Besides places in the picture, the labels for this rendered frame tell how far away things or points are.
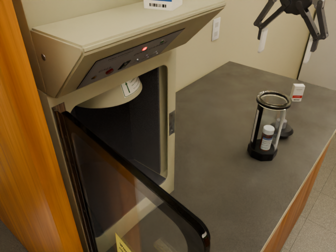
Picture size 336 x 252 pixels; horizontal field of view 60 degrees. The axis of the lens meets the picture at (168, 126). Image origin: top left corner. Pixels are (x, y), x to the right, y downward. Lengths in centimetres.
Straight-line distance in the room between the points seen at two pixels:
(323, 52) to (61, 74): 326
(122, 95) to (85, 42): 27
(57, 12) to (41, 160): 21
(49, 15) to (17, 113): 16
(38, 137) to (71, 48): 12
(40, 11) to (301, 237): 196
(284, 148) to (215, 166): 28
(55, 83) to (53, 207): 18
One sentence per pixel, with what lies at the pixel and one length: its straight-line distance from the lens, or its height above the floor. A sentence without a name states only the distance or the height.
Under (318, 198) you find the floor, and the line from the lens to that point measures 242.
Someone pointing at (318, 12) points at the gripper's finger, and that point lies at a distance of 87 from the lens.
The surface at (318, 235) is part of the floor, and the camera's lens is 219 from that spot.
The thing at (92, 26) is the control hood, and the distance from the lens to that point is 42.
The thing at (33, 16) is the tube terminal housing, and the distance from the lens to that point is 45.
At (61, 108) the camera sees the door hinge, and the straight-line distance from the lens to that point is 50.
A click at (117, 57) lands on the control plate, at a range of 43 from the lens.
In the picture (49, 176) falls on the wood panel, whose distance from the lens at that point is 43.
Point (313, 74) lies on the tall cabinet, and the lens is 362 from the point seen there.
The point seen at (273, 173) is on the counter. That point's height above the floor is 94.
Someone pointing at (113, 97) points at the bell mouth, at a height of 133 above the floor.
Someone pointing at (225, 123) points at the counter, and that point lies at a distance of 124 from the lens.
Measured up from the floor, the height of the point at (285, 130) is 98.
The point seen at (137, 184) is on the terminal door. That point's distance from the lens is 34.
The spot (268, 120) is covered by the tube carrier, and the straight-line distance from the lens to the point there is 98.
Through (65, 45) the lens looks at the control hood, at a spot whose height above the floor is 150.
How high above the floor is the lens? 162
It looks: 35 degrees down
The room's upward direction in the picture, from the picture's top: straight up
